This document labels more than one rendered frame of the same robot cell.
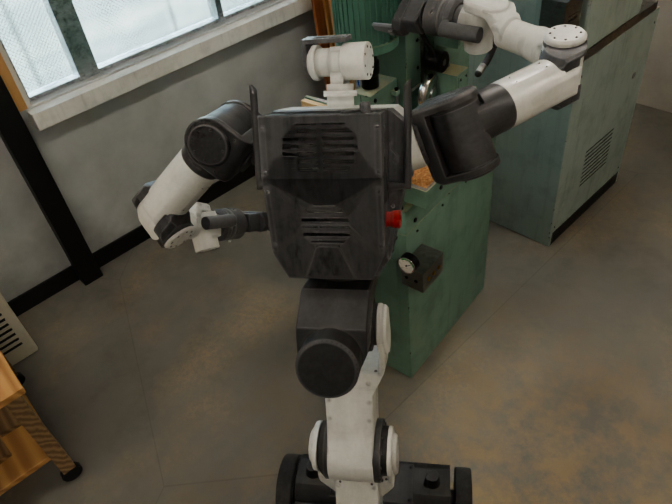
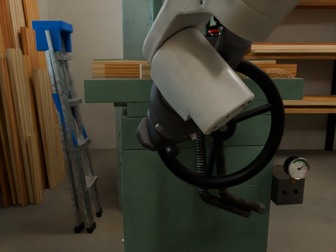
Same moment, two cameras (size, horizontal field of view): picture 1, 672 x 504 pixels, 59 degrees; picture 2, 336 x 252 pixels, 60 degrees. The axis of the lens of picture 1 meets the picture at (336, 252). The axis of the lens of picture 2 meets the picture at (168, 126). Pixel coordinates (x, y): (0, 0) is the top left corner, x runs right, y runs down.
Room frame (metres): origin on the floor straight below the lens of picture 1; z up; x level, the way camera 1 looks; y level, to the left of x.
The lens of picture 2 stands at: (1.06, 0.61, 0.93)
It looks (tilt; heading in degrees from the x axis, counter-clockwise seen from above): 12 degrees down; 310
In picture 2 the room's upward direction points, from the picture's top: straight up
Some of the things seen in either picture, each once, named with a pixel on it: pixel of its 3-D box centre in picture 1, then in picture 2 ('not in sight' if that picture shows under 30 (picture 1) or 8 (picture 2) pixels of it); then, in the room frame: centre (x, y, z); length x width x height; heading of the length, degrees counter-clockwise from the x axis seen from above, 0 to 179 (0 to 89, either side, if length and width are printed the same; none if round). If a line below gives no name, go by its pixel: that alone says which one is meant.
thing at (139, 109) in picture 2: not in sight; (193, 103); (1.56, -0.13, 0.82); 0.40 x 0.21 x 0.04; 46
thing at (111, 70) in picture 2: not in sight; (203, 70); (1.58, -0.20, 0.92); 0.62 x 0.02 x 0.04; 46
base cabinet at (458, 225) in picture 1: (401, 246); (181, 214); (1.70, -0.25, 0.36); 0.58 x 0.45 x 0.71; 136
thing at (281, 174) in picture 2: (422, 268); (281, 183); (1.32, -0.26, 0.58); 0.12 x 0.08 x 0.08; 136
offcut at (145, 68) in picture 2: not in sight; (147, 71); (1.61, 0.03, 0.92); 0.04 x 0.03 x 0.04; 53
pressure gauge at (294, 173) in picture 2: (409, 264); (295, 169); (1.27, -0.21, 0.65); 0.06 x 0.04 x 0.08; 46
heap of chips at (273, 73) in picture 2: (425, 168); (274, 72); (1.38, -0.28, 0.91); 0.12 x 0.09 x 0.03; 136
